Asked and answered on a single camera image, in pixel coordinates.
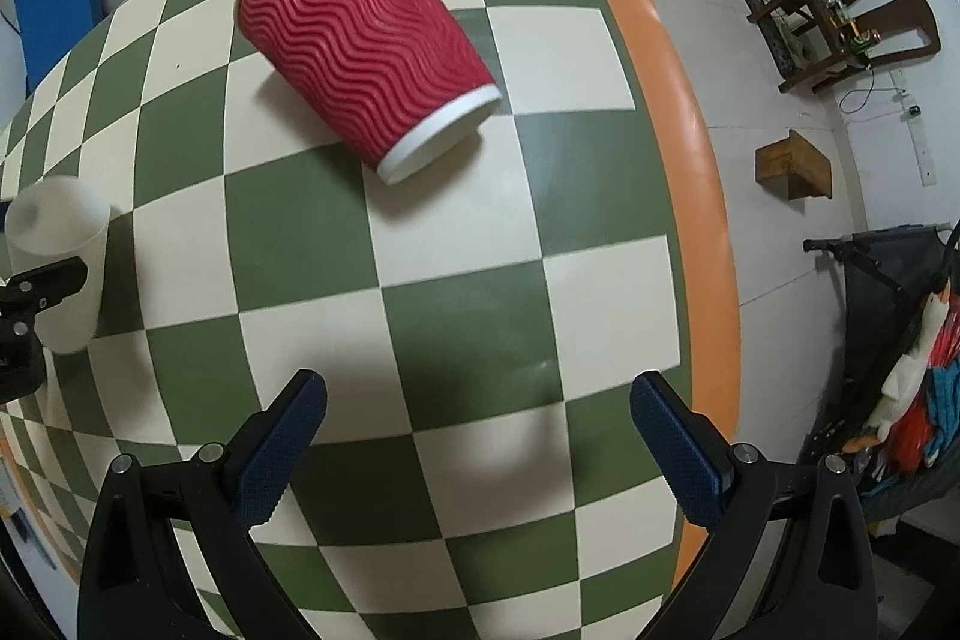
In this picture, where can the plain white paper cup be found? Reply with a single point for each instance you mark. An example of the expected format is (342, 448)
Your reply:
(60, 218)

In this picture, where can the checkered green cream tablecloth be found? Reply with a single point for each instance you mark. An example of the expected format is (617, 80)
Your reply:
(478, 474)

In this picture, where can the red blue clothes pile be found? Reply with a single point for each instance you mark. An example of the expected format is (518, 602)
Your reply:
(930, 426)

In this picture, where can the small wooden stool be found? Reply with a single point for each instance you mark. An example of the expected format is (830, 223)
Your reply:
(794, 169)

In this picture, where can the white goose plush toy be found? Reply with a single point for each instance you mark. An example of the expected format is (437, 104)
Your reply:
(902, 384)

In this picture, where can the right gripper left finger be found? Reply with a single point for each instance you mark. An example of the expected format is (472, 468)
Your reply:
(138, 584)

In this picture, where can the dark wooden chair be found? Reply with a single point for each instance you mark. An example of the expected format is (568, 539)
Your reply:
(893, 33)

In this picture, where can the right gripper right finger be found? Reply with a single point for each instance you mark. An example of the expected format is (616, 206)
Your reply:
(821, 583)

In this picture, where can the red ripple paper cup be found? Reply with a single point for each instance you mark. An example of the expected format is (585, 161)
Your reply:
(398, 81)

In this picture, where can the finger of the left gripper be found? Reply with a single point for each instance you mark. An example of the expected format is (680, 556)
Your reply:
(40, 288)

